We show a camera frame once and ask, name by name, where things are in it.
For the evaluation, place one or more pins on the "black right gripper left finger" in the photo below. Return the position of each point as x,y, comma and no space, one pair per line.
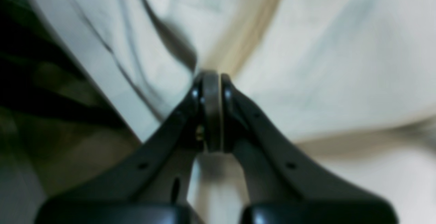
147,186

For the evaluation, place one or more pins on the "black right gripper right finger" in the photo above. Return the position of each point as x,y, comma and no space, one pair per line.
285,185

